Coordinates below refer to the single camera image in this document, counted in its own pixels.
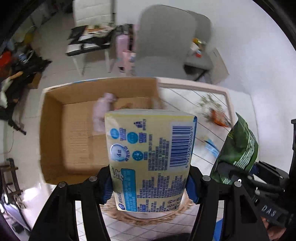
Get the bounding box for green snack bag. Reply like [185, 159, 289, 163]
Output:
[210, 114, 258, 185]

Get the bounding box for blue long snack packet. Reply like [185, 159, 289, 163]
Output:
[204, 138, 220, 158]

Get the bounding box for grey chair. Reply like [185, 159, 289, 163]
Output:
[184, 10, 213, 81]
[134, 4, 197, 79]

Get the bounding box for grey chair back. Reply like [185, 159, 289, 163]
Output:
[184, 10, 213, 81]

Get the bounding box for orange snack wrapper pile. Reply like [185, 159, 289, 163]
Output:
[198, 94, 231, 128]

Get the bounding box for pile of clothes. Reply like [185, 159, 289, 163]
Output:
[1, 45, 52, 135]

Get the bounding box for white box on chair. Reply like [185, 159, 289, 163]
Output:
[190, 42, 199, 54]

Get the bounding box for white padded chair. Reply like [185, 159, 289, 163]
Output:
[66, 1, 115, 75]

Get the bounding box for person's hand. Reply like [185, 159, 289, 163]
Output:
[261, 217, 286, 240]

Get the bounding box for flat board against wall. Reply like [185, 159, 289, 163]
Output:
[209, 48, 229, 84]

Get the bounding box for grey chair front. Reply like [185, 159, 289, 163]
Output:
[134, 4, 197, 79]

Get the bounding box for pink suitcase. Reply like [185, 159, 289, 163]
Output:
[116, 24, 137, 76]

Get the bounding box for open cardboard box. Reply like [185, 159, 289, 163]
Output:
[39, 77, 164, 185]

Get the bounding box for yellow blue tissue pack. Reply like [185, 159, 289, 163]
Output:
[105, 109, 197, 213]

